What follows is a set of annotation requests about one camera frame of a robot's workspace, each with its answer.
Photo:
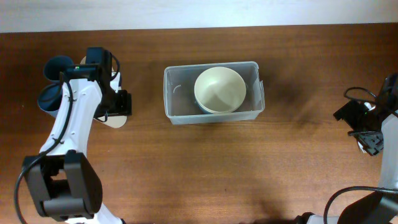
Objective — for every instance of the cream bowl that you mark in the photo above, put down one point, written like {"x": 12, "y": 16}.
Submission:
{"x": 219, "y": 90}

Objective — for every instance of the white plastic fork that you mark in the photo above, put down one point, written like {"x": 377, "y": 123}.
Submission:
{"x": 362, "y": 144}

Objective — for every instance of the blue cup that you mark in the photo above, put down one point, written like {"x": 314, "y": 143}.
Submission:
{"x": 50, "y": 98}
{"x": 54, "y": 66}

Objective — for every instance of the cream cup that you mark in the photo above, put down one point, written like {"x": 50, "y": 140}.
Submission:
{"x": 99, "y": 74}
{"x": 113, "y": 121}

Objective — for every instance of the white plastic spoon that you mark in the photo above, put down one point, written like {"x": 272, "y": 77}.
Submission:
{"x": 369, "y": 106}

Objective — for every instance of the clear plastic storage container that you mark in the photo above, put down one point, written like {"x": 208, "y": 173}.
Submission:
{"x": 179, "y": 99}

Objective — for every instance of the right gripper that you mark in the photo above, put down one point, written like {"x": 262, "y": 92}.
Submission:
{"x": 349, "y": 112}

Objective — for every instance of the cream cup front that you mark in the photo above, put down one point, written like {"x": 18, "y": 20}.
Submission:
{"x": 113, "y": 121}

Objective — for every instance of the cream cup rear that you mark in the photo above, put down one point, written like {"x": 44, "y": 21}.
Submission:
{"x": 99, "y": 74}

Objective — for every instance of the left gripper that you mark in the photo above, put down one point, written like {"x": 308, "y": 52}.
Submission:
{"x": 125, "y": 107}

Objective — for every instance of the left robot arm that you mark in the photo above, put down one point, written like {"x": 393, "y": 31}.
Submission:
{"x": 61, "y": 181}

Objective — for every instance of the blue bowl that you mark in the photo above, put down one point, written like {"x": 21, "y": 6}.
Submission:
{"x": 202, "y": 111}

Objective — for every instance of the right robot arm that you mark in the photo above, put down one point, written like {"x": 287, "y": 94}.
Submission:
{"x": 380, "y": 206}

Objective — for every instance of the blue cup front left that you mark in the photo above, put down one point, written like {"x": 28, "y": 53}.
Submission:
{"x": 50, "y": 98}

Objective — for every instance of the blue cup rear left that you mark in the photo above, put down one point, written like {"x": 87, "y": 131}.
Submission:
{"x": 54, "y": 66}

